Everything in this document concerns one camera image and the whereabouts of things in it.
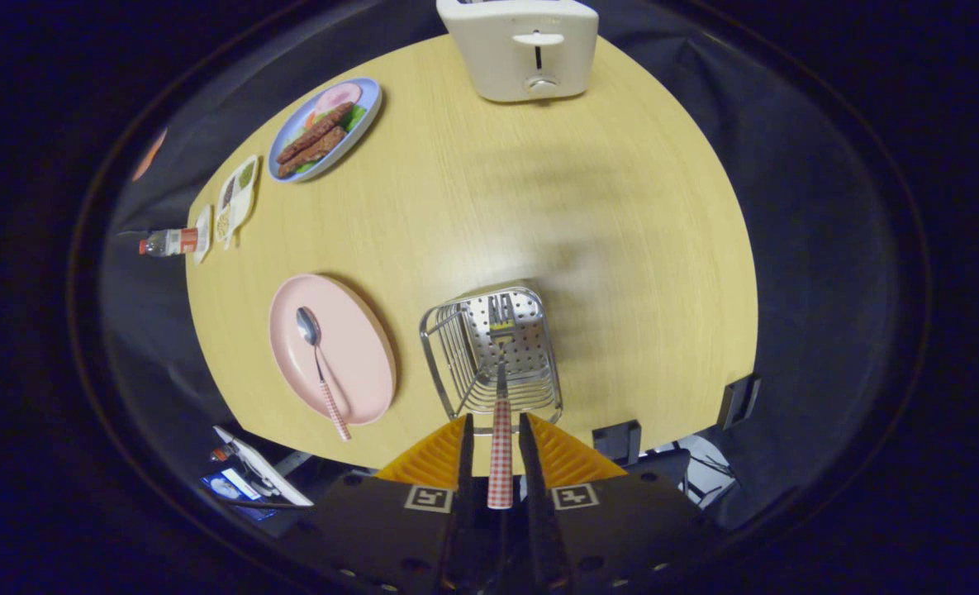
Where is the metal wire cutlery basket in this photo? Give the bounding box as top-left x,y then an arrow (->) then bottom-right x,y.
419,285 -> 564,426

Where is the blue plate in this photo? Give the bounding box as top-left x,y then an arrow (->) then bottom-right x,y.
267,77 -> 383,183

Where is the black table clamp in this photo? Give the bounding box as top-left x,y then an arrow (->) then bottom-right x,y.
716,374 -> 761,431

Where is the fork with red checkered handle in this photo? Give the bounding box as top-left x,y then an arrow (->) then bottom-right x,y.
486,293 -> 516,510

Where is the blue printed card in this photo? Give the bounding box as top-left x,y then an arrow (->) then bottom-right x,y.
202,469 -> 279,521

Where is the white divided seasoning tray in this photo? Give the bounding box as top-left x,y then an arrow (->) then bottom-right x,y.
214,155 -> 259,249

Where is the brown meat strip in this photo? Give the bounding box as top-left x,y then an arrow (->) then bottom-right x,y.
277,102 -> 355,164
279,126 -> 348,178

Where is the clear bottle with red label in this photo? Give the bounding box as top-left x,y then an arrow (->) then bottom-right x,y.
138,227 -> 202,258

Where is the spoon with red checkered handle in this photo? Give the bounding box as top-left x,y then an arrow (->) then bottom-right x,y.
296,306 -> 352,442

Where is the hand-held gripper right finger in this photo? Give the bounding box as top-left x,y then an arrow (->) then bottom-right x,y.
518,412 -> 709,595

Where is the green lettuce leaf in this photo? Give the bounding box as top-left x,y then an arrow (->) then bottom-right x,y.
291,103 -> 368,176

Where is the white flat board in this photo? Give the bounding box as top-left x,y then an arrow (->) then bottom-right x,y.
212,426 -> 315,507

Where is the white toaster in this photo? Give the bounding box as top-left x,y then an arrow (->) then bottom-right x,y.
435,0 -> 600,103

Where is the pink ham slice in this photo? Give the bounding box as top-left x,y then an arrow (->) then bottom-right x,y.
311,82 -> 363,117

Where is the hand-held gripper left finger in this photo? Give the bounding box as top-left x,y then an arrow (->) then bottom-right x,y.
278,413 -> 478,595

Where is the small white coaster dish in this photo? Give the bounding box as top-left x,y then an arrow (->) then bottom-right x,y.
192,204 -> 213,265

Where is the pink plate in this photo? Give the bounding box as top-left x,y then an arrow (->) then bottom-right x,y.
269,274 -> 397,426

